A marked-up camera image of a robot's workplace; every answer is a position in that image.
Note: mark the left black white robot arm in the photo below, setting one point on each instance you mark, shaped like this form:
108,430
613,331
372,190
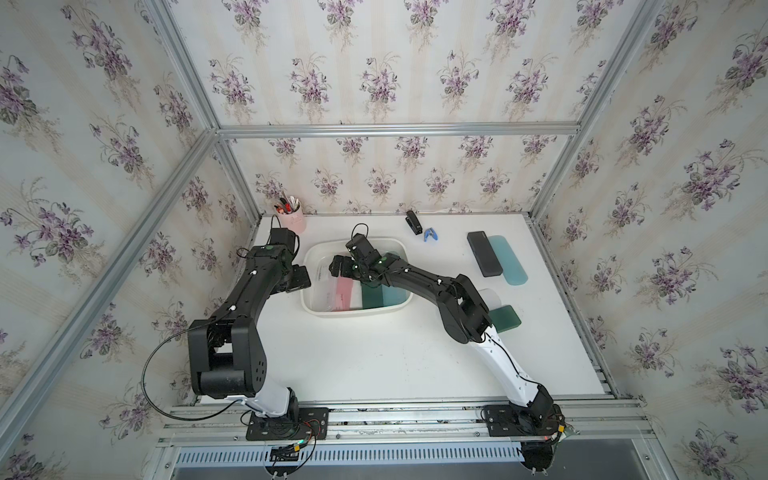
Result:
226,356

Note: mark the pens in cup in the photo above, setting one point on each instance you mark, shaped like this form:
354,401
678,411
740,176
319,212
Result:
286,205

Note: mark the black stapler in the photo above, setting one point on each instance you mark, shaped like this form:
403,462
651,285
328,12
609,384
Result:
413,222

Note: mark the white plastic storage box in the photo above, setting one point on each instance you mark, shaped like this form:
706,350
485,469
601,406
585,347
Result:
322,254

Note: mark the blue white small clip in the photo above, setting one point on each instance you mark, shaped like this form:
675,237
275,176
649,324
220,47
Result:
430,233

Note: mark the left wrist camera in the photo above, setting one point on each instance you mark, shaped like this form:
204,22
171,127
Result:
284,237

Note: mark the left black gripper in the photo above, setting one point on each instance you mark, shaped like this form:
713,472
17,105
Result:
299,277

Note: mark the black pencil case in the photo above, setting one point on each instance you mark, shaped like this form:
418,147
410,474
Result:
484,254

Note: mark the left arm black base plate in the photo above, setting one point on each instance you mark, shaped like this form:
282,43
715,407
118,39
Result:
288,423

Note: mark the aluminium front rail frame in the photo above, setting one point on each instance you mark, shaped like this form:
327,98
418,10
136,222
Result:
395,433

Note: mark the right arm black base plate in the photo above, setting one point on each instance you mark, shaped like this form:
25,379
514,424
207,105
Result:
513,421

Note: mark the pink pen holder cup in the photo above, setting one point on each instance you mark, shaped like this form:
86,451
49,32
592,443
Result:
294,221

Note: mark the pink pencil case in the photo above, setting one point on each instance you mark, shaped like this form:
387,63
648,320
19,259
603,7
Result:
342,294

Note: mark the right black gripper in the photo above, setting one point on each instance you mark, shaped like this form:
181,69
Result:
341,261

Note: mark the light teal pencil case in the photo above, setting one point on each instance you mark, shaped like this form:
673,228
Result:
512,269
394,296

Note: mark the dark green pencil case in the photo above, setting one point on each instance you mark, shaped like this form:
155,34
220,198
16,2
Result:
372,296
505,318

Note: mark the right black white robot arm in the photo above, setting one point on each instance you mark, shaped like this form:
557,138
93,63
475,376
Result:
466,319

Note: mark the dark green pencil case front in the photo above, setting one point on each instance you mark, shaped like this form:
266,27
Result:
505,318

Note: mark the clear pencil case front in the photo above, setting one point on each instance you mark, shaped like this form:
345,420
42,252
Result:
491,299

